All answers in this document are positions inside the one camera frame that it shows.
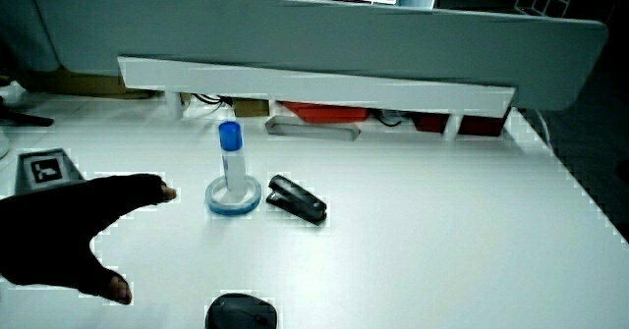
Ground black stapler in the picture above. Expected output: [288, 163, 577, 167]
[265, 174, 328, 226]

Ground black stand base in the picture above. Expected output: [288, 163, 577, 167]
[0, 95, 55, 128]

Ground black computer mouse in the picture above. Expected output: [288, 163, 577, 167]
[204, 293, 279, 329]

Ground small grey desk partition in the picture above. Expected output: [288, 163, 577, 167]
[0, 0, 61, 73]

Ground brown cardboard box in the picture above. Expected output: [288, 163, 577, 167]
[231, 97, 271, 119]

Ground black cable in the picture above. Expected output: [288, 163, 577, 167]
[191, 92, 233, 107]

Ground white desk shelf riser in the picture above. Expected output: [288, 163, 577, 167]
[117, 55, 517, 140]

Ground blue cap glue stick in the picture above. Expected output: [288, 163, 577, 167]
[217, 120, 248, 197]

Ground large grey desk partition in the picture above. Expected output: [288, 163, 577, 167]
[32, 0, 609, 112]

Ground person's left hand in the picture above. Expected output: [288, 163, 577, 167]
[0, 147, 178, 305]

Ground dark red box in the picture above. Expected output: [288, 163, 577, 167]
[410, 108, 510, 137]

